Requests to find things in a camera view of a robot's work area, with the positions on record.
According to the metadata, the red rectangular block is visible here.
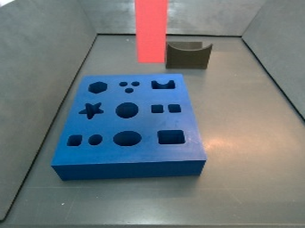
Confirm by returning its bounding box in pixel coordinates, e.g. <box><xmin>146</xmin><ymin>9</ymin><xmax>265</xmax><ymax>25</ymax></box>
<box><xmin>135</xmin><ymin>0</ymin><xmax>168</xmax><ymax>63</ymax></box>

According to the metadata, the blue foam shape-sorter block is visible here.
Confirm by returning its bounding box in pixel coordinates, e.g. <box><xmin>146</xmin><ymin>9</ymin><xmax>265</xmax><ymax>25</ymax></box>
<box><xmin>51</xmin><ymin>74</ymin><xmax>206</xmax><ymax>180</ymax></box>

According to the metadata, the dark grey curved foam piece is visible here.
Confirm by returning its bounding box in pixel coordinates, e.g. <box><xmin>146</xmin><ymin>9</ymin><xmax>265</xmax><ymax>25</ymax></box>
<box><xmin>166</xmin><ymin>42</ymin><xmax>213</xmax><ymax>69</ymax></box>

